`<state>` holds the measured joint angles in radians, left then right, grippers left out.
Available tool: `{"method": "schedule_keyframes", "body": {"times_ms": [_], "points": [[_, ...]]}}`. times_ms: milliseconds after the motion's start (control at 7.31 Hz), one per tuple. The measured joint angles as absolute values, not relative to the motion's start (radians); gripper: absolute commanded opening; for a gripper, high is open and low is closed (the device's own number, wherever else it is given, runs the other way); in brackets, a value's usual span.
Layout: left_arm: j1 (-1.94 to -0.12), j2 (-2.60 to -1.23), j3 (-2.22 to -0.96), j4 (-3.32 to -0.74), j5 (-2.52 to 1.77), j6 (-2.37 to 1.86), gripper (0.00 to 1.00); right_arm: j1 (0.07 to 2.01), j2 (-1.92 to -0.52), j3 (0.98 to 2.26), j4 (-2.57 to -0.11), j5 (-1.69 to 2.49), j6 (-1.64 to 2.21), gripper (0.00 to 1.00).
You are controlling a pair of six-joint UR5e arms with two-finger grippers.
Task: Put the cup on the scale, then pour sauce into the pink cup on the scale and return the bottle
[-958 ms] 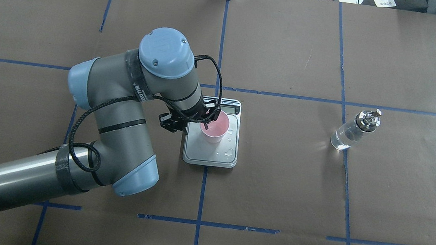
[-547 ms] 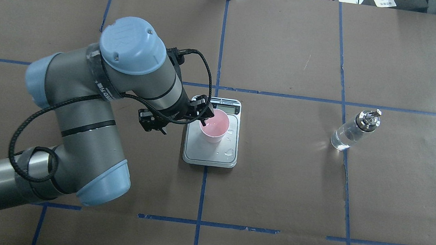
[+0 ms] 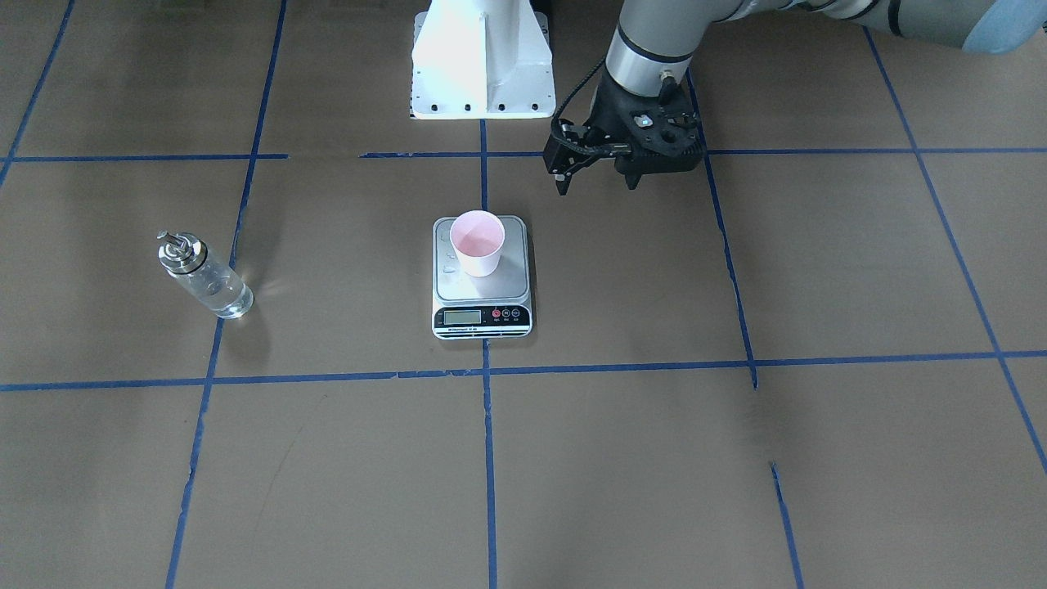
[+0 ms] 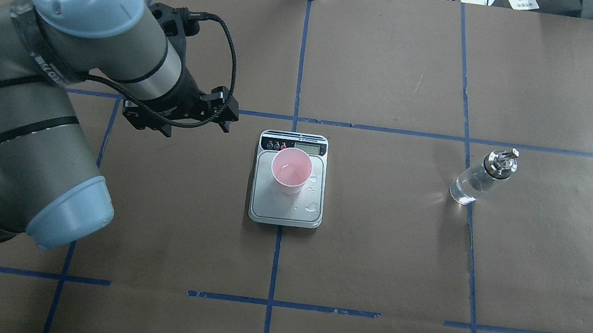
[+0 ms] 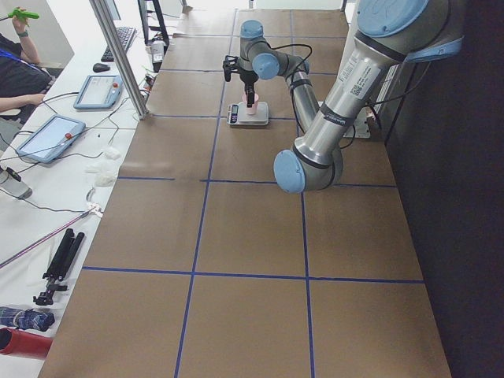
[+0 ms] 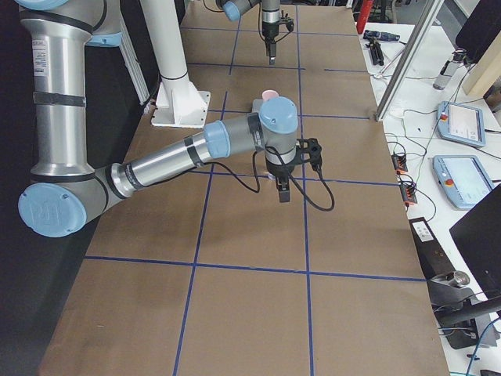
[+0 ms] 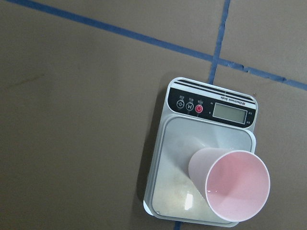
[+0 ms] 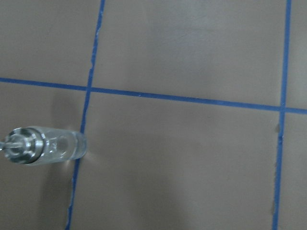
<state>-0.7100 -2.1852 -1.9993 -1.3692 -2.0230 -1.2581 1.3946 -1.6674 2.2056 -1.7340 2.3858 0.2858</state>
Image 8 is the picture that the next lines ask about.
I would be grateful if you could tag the clear glass sauce bottle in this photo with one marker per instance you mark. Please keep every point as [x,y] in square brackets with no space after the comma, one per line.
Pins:
[36,145]

